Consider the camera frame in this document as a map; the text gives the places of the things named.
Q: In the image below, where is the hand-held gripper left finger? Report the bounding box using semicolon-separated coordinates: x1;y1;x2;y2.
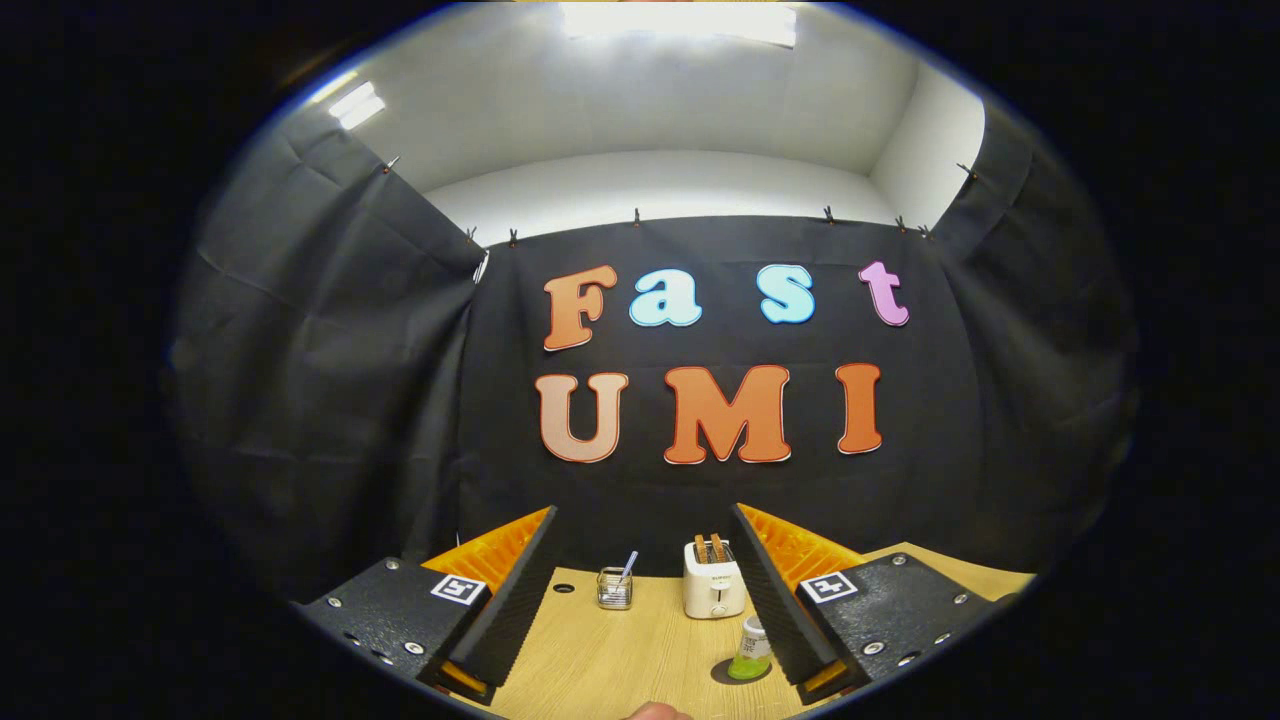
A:
295;505;559;706

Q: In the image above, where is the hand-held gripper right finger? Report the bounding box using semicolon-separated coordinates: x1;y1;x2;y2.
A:
730;503;1001;706

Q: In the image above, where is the white green juice bottle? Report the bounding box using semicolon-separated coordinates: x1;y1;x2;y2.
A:
727;614;773;681

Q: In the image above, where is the dark brown round coaster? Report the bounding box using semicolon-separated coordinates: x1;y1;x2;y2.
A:
710;658;776;687

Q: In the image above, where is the white toaster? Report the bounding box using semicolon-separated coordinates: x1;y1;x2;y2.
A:
683;533;748;621

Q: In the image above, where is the wooden table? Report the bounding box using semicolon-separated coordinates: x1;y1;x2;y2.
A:
450;543;1038;720

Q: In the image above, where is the black backdrop cloth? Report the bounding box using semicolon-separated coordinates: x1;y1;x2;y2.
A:
165;95;1141;601

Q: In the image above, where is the small ceiling light panel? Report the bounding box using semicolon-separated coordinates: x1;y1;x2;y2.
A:
328;80;387;131

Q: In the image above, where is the large ceiling light panel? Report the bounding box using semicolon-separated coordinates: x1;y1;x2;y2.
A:
560;0;798;49

